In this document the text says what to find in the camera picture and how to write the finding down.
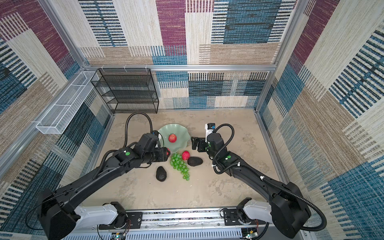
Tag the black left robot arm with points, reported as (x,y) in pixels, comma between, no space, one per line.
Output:
(56,210)

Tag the dark avocado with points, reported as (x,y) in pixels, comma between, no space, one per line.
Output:
(161,174)
(194,161)

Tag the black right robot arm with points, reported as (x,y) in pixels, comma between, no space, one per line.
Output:
(285,206)

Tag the white wire mesh basket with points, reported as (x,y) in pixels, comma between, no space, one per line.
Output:
(59,116)

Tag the aluminium front rail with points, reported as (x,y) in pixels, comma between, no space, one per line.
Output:
(175,224)

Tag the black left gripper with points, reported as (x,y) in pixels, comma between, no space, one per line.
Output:
(163,156)

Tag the green wavy fruit bowl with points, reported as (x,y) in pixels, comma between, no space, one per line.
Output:
(180,131)

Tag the black wire mesh shelf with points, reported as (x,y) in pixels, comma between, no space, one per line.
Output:
(127,90)

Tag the small red fake peach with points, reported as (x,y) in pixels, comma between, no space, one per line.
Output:
(186,155)

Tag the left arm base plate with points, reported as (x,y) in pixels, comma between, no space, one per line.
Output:
(123,220)

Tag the green fake grape bunch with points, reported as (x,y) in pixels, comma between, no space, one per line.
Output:
(179,164)

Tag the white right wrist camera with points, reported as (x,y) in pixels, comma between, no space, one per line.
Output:
(209,128)

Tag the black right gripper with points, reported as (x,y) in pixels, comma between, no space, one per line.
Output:
(201,141)

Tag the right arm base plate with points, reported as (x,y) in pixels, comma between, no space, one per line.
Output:
(233,217)

